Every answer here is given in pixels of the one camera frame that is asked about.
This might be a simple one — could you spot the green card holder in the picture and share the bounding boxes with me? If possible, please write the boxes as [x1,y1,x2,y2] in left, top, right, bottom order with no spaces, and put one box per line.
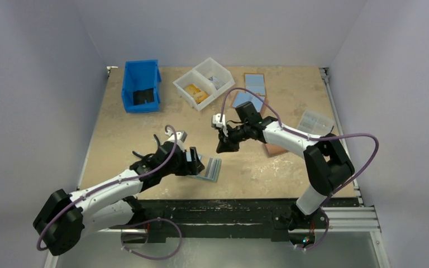
[189,155,222,183]

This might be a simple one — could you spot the credit card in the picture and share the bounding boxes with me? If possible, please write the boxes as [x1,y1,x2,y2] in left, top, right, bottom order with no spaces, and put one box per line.
[208,75,225,90]

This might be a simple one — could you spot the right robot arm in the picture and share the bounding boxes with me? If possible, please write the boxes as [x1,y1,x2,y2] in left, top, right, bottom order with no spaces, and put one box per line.
[211,101,355,229]

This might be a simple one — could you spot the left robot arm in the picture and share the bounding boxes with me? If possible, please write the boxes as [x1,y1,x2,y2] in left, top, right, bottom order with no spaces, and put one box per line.
[32,141,205,256]

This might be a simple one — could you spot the pink leather pouch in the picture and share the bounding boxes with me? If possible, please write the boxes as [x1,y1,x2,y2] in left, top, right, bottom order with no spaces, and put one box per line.
[265,143,288,157]

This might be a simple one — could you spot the open blue brown wallet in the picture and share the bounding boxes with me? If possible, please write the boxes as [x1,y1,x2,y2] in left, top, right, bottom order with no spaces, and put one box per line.
[231,73,267,115]

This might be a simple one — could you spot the clear plastic organizer box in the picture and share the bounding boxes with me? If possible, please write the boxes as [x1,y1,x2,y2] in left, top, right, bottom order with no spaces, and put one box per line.
[297,109,335,136]

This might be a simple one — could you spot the white divided tray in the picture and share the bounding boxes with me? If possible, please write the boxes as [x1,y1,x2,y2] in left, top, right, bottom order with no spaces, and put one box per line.
[173,58,235,111]

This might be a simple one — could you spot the black block in bin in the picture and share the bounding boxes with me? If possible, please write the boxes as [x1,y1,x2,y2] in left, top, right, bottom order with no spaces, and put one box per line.
[132,88,155,106]

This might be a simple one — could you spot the blue plastic bin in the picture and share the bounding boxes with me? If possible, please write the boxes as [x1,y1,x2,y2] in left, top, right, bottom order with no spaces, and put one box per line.
[121,59,161,113]

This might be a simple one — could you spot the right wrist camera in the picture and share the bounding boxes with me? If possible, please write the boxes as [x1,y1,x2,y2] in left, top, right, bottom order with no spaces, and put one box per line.
[211,113,226,130]

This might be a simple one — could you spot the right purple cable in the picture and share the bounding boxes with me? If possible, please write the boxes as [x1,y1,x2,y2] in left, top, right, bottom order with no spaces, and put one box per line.
[220,87,380,252]

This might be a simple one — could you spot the blue handled pliers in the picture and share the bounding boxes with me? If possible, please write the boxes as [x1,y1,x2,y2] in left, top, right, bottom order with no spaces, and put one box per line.
[131,134,161,159]

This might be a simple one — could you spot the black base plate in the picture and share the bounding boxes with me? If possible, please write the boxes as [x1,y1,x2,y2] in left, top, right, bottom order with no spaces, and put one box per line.
[108,199,337,244]

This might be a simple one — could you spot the aluminium rail frame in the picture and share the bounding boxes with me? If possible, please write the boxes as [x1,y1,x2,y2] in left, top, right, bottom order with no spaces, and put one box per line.
[43,201,391,268]

